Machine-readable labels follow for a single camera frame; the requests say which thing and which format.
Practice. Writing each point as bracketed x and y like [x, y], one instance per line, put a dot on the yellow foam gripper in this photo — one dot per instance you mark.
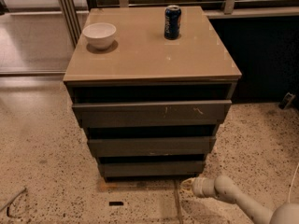
[199, 187]

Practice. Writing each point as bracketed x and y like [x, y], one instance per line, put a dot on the grey drawer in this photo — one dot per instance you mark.
[151, 168]
[151, 146]
[151, 114]

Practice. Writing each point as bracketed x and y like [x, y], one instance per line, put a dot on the grey drawer cabinet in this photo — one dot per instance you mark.
[142, 66]

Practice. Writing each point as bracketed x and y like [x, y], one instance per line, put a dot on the small dark floor object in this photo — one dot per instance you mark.
[287, 100]

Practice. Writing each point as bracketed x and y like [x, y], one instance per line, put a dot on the blue soda can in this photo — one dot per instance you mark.
[172, 22]

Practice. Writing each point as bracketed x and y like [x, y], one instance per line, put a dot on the white ceramic bowl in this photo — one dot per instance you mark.
[100, 35]

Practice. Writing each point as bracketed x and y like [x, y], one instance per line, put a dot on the sliding door frame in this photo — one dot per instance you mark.
[71, 19]

